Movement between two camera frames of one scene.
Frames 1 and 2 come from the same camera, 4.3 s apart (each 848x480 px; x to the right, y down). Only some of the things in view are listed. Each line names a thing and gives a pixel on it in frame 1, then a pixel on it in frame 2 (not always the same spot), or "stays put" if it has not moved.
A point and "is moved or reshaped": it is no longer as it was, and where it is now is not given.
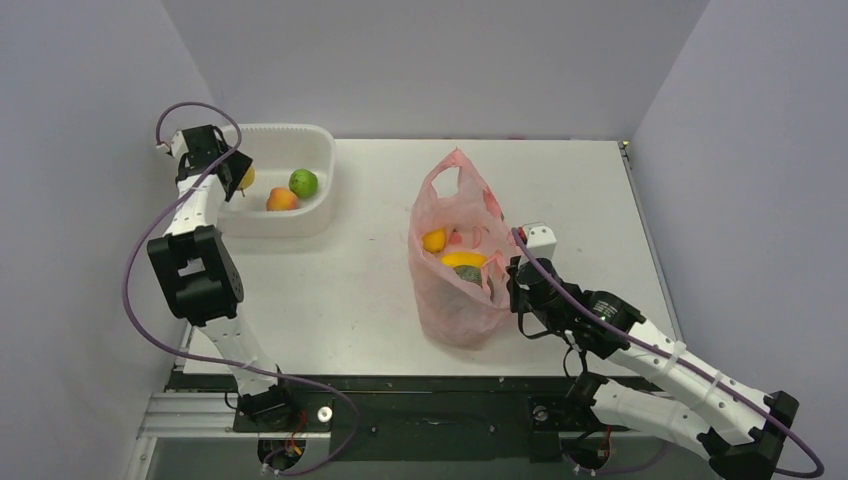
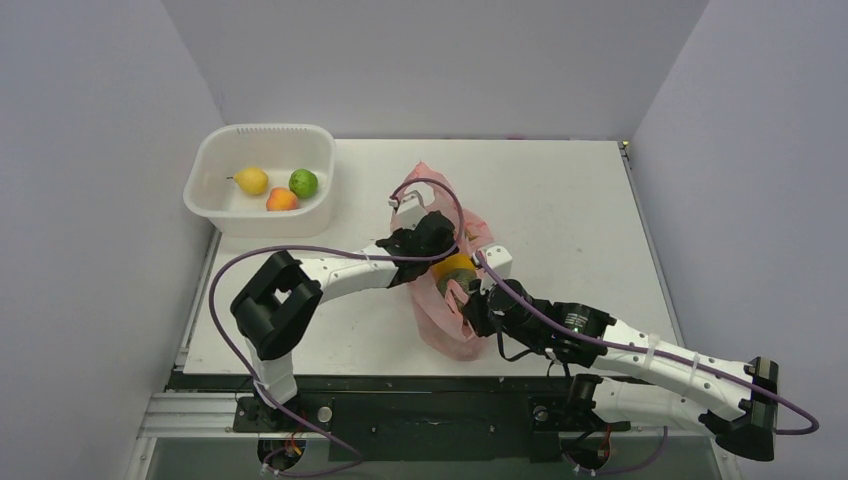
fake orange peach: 281,199 stays put
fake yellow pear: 248,180 is moved or reshaped
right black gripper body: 518,283 → 473,304
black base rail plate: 412,414 stays put
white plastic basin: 277,150 stays put
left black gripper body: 239,167 → 429,263
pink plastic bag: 460,250 is moved or reshaped
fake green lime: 303,183 stays put
